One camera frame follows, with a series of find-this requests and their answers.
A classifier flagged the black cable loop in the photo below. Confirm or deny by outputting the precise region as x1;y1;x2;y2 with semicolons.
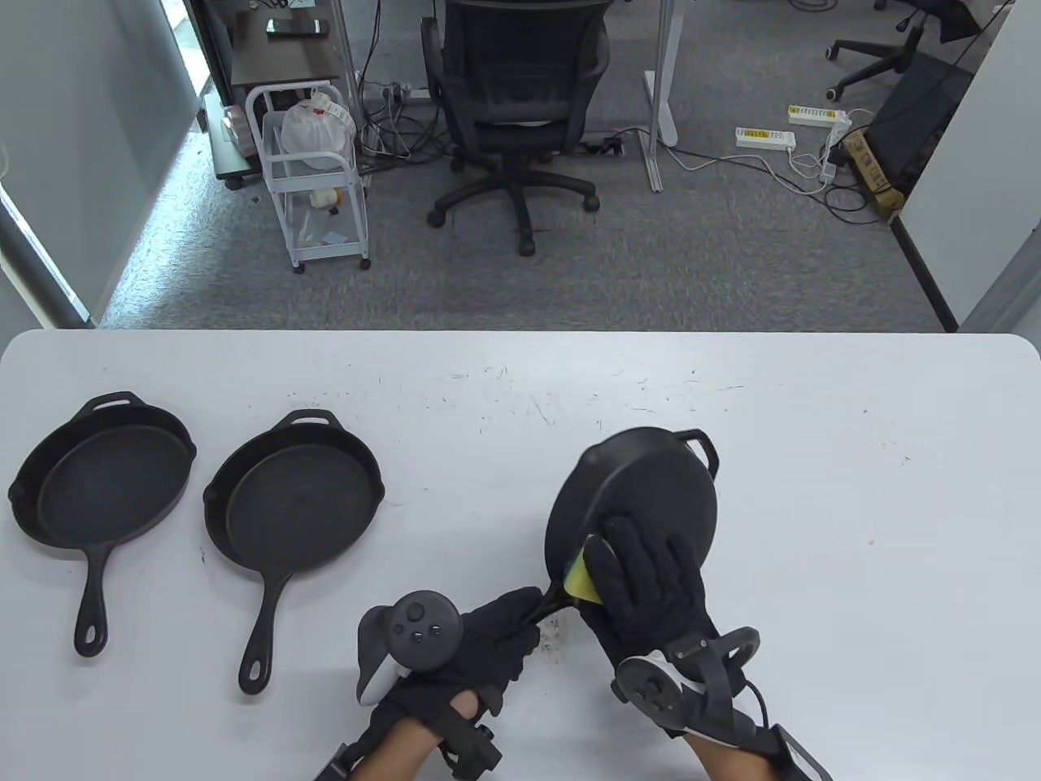
825;183;889;226

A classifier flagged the person's right forearm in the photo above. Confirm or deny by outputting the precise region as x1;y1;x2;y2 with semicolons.
683;728;783;781

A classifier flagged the black flat monitor panel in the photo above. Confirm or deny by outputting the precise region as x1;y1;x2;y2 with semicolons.
866;57;974;192

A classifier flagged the dark brown cabinet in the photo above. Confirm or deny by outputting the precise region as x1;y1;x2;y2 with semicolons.
207;8;342;190

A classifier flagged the black swivel office chair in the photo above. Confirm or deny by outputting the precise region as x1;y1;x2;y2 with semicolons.
821;0;1017;100

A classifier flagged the brown cardboard box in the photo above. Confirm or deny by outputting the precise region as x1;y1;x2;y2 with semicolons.
842;130;906;216

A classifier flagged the person's left hand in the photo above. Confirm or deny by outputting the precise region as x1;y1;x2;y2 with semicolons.
370;586;544;741

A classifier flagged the person's left forearm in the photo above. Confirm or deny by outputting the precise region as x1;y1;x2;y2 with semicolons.
350;692;481;781

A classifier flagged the black cast iron frying pan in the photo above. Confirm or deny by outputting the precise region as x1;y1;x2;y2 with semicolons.
525;427;721;629
8;391;198;658
202;409;385;696

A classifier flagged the person's right hand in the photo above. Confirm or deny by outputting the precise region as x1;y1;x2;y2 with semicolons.
579;513;721;700

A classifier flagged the black mesh office chair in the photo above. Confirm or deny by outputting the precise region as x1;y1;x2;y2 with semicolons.
421;0;611;257

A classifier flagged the yellow green sponge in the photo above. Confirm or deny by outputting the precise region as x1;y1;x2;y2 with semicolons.
564;534;607;604

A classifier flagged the white desk leg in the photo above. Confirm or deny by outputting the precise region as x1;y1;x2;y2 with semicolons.
642;0;679;193

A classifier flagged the grey metal desk leg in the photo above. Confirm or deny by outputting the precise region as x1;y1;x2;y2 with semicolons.
329;0;367;155

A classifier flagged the white power cable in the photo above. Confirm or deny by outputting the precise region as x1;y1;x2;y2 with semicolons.
667;146;838;194

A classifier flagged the white plastic bag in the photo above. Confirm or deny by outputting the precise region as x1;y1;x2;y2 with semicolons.
281;88;356;170

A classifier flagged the white rolling cart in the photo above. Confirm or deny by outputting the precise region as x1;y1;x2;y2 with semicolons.
245;81;372;274

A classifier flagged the black white tracking controller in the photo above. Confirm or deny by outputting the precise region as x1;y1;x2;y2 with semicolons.
355;590;464;707
612;626;773;741

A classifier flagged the tangle of black cables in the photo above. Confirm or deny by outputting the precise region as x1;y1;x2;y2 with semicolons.
358;81;456;173

